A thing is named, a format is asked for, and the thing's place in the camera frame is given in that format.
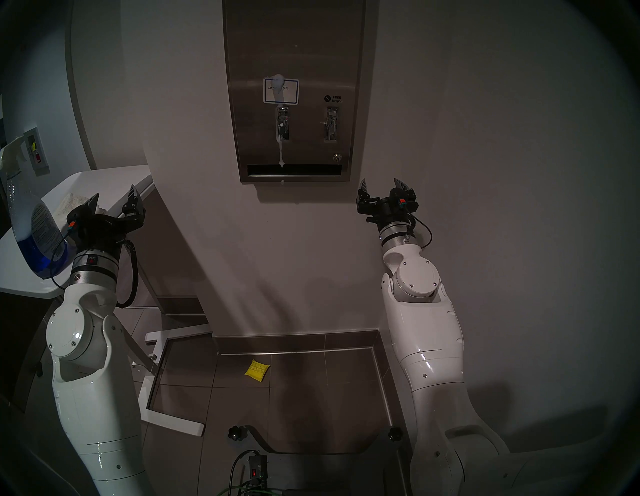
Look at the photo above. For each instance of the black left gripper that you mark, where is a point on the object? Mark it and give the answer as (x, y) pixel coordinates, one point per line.
(102, 232)

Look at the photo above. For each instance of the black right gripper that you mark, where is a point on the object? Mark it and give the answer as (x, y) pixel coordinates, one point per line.
(382, 212)

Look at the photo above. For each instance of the white terry cloth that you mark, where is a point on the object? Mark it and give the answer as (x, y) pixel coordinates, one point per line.
(70, 202)

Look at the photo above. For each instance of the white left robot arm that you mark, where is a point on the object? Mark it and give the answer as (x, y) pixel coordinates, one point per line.
(95, 400)

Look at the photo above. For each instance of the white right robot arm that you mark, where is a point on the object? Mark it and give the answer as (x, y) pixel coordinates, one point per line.
(425, 350)

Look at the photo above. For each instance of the dark robot base platform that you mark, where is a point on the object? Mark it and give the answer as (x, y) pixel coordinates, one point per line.
(320, 470)

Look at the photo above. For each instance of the metal dispenser lever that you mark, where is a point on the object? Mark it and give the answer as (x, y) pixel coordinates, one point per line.
(331, 125)
(283, 125)

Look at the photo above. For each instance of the blue liquid spray bottle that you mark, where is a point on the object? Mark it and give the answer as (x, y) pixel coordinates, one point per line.
(30, 250)

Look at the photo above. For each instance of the free tampon sticker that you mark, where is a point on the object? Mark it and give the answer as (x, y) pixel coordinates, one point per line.
(336, 99)

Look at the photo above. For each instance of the white blue-bordered label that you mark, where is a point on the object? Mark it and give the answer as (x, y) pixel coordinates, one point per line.
(290, 95)

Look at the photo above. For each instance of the yellow sponge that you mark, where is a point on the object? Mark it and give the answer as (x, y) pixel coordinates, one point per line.
(257, 370)

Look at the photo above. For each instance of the black knob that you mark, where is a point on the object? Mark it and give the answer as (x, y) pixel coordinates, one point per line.
(395, 434)
(237, 433)

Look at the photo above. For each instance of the black power box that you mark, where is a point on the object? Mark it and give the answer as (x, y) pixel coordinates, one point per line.
(257, 470)

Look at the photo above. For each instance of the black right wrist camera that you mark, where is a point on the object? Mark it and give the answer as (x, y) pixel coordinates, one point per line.
(406, 205)

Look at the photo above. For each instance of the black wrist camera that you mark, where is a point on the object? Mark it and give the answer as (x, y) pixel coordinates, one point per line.
(77, 220)
(406, 205)

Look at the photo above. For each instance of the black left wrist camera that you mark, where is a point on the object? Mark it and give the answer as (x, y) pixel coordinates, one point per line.
(77, 220)

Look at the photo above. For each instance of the grey wall outlet plate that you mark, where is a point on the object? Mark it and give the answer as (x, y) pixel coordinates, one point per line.
(36, 152)

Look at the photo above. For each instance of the stainless steel wall dispenser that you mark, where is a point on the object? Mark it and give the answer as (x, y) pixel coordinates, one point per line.
(300, 50)

